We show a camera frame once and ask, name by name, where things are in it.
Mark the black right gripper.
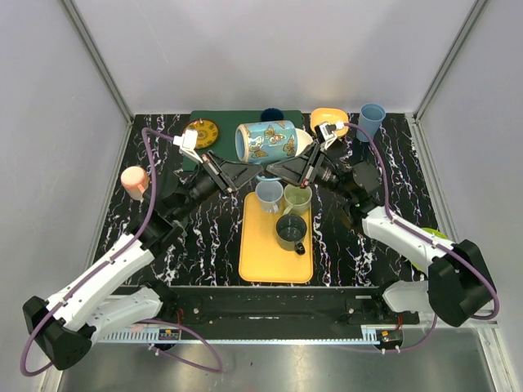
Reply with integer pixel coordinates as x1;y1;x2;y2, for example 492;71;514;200
266;141;355;200

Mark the pale green mug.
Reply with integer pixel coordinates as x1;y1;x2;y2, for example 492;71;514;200
283;185;312;216

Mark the light grey-blue mug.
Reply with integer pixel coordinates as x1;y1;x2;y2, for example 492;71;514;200
255;181;284;214

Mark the blue butterfly mug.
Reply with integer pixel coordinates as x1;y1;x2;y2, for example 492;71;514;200
235;120;297;164

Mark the dark grey mug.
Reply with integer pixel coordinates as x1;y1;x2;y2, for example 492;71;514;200
275;214;307;256

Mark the pink mug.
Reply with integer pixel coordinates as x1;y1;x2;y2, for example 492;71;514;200
120;166;150;201

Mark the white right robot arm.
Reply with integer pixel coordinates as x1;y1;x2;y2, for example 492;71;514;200
266;146;498;327

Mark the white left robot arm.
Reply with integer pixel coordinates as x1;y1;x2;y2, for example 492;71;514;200
22;152;262;370

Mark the navy blue mug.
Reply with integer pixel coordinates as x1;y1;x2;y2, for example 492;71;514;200
260;108;284;122

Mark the white bowl patterned rim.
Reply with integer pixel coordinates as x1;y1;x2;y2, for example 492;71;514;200
295;128;314;156

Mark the yellow patterned saucer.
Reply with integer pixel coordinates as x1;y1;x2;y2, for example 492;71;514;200
183;118;219;149

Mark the yellow square dish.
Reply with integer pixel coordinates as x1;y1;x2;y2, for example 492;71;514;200
310;108;349;135

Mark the orange plastic tray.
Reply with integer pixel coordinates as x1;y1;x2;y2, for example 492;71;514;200
239;192;314;284

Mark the light blue plastic cup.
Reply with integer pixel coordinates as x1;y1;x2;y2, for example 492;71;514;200
358;103;386;139

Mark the lime green plate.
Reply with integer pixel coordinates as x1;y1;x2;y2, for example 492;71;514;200
407;229;453;273

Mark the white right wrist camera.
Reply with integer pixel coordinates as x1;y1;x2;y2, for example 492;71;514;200
315;121;345;151

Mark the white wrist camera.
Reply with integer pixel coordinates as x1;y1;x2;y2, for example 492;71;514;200
172;129;203;163
315;121;345;151

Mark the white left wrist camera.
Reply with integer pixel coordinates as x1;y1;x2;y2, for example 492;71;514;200
172;129;203;163

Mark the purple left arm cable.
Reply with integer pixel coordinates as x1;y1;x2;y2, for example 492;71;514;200
20;128;226;376

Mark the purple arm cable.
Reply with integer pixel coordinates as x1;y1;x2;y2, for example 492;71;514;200
20;128;226;376
338;122;498;354

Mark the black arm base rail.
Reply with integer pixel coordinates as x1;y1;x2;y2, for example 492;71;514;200
101;285;434;342

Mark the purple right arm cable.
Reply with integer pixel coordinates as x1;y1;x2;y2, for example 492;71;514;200
338;122;498;354

